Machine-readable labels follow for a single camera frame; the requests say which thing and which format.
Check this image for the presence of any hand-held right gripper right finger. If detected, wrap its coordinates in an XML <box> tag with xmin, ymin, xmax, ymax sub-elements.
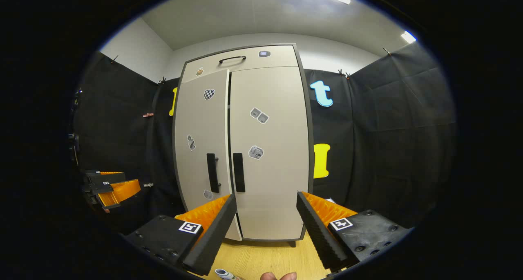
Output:
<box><xmin>296</xmin><ymin>191</ymin><xmax>411</xmax><ymax>272</ymax></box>

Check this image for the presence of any black door handle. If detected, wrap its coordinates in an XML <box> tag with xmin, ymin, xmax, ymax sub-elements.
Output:
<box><xmin>206</xmin><ymin>153</ymin><xmax>221</xmax><ymax>193</ymax></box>
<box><xmin>233</xmin><ymin>152</ymin><xmax>246</xmax><ymax>193</ymax></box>

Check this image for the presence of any black backdrop cloth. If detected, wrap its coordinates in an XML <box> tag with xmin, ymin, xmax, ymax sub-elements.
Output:
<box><xmin>69</xmin><ymin>41</ymin><xmax>457</xmax><ymax>235</ymax></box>

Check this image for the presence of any white and grey cabinet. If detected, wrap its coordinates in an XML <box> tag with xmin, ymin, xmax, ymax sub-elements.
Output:
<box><xmin>172</xmin><ymin>43</ymin><xmax>315</xmax><ymax>248</ymax></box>

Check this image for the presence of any black right door handle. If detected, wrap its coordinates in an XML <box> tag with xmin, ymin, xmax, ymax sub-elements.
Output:
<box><xmin>233</xmin><ymin>152</ymin><xmax>246</xmax><ymax>193</ymax></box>

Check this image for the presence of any black left door handle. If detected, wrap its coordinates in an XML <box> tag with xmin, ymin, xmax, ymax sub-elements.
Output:
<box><xmin>206</xmin><ymin>153</ymin><xmax>221</xmax><ymax>193</ymax></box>

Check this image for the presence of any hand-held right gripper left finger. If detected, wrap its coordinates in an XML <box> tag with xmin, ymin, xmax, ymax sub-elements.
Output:
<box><xmin>125</xmin><ymin>194</ymin><xmax>237</xmax><ymax>276</ymax></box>

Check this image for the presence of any white cabinet door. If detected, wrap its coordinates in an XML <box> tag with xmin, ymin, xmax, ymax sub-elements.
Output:
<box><xmin>174</xmin><ymin>69</ymin><xmax>242</xmax><ymax>242</ymax></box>
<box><xmin>229</xmin><ymin>66</ymin><xmax>310</xmax><ymax>240</ymax></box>

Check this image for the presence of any white cabinet drawer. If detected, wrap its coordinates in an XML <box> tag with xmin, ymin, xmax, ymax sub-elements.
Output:
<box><xmin>181</xmin><ymin>45</ymin><xmax>299</xmax><ymax>83</ymax></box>

